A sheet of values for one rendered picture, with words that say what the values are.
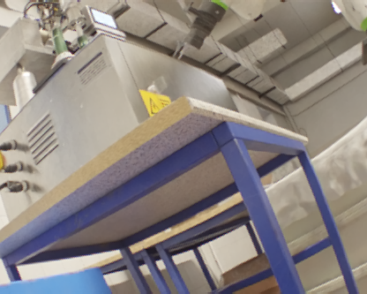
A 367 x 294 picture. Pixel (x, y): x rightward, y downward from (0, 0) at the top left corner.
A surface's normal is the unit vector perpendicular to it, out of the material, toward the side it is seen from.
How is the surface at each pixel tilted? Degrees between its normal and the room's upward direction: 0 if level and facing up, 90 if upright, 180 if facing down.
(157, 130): 90
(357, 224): 96
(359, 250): 96
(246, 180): 90
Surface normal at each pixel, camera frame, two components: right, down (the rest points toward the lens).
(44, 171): -0.50, -0.04
